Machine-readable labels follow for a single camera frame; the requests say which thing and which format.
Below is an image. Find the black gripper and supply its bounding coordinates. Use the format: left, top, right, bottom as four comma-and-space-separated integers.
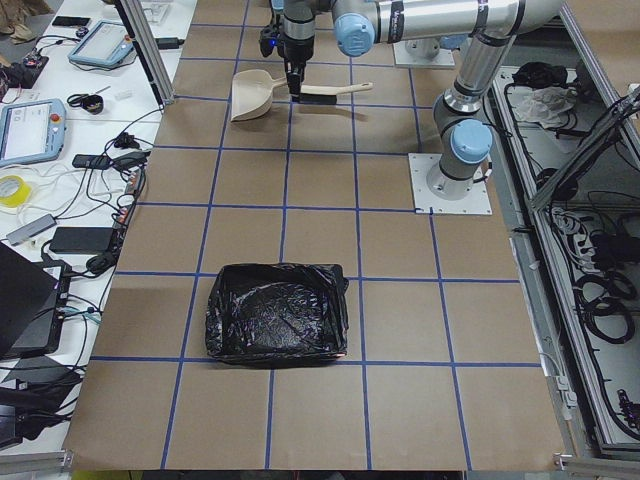
259, 22, 315, 102

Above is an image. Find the cream hand brush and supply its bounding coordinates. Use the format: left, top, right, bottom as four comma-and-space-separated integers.
292, 82, 374, 105

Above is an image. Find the cream plastic dustpan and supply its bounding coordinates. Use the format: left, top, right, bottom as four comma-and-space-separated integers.
230, 69, 287, 122

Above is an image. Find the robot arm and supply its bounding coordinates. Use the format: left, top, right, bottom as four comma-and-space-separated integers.
259, 0, 337, 105
325, 1, 562, 200

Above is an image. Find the teach pendant far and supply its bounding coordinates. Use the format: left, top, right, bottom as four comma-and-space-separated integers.
67, 20, 134, 70

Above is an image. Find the teach pendant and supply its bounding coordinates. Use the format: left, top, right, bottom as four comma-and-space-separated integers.
1, 99, 66, 167
67, 20, 134, 70

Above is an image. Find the crumpled white cloth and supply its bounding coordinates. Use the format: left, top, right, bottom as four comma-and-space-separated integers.
515, 86, 577, 128

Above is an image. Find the teach pendant near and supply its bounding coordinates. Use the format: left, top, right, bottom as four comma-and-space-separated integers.
1, 99, 66, 167

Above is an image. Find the black power adapter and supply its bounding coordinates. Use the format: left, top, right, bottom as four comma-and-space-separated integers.
49, 226, 114, 254

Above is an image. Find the yellow tape roll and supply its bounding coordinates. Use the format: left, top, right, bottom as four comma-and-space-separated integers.
0, 175, 32, 208

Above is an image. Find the black laptop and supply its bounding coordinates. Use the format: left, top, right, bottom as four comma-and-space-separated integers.
1, 244, 71, 360

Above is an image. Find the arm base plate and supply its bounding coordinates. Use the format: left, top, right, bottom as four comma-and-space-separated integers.
393, 38, 455, 70
408, 153, 492, 216

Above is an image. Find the aluminium frame post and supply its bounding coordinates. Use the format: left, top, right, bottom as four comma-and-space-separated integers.
114, 0, 174, 107

